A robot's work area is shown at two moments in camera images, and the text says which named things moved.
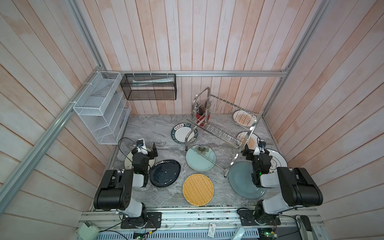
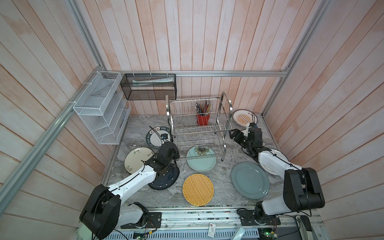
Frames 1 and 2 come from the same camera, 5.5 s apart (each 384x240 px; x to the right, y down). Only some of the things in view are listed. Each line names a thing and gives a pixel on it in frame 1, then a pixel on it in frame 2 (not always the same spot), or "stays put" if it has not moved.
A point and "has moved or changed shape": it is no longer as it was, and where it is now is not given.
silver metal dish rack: (220, 130) has moved or changed shape
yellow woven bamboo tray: (198, 190) stays put
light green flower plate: (200, 157) stays put
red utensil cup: (202, 119) stays put
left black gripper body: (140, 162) to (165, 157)
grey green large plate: (240, 177) stays put
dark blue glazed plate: (164, 173) stays put
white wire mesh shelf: (105, 106) stays put
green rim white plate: (180, 131) to (153, 137)
